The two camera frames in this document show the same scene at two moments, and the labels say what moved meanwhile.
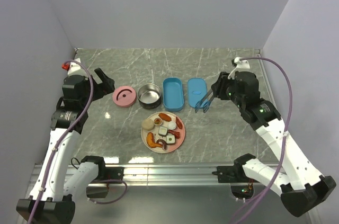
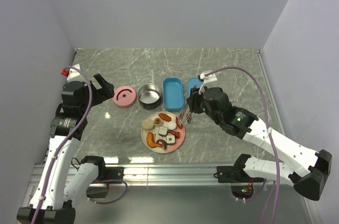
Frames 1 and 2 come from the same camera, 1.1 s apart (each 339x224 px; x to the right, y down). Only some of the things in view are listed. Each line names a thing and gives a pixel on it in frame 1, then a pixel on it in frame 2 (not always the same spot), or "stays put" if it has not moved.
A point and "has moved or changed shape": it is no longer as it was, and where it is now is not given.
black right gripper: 219,86 -> 193,100
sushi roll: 170,139 stays put
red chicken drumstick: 176,133 stays put
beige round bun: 147,124 stays put
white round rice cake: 171,125 stays put
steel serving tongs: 205,102 has moved or changed shape
